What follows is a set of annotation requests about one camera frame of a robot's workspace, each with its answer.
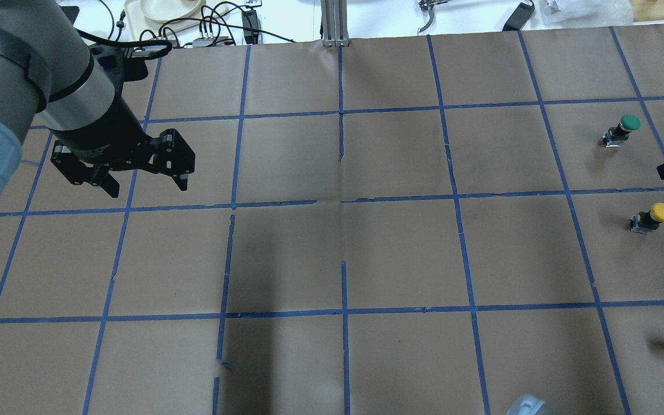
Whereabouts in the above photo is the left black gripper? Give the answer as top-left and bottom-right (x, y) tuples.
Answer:
(50, 98), (196, 199)

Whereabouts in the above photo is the yellow push button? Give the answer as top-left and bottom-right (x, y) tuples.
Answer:
(629, 203), (664, 235)

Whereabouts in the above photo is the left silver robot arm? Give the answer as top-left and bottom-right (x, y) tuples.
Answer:
(0, 1), (195, 198)

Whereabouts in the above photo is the wooden cutting board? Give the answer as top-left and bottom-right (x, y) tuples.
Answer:
(629, 0), (664, 23)

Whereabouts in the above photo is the beige square tray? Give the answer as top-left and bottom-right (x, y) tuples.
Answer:
(123, 1), (228, 40)

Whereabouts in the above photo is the beige round plate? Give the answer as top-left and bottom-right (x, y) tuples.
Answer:
(138, 0), (205, 23)

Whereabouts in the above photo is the clear plastic bag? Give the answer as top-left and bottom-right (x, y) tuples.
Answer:
(535, 1), (634, 27)

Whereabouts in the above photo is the black power adapter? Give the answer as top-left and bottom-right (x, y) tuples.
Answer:
(501, 1), (535, 32)

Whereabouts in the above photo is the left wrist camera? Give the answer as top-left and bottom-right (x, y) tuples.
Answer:
(89, 39), (173, 84)

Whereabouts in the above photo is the aluminium frame post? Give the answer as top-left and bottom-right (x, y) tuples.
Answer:
(320, 0), (350, 47)

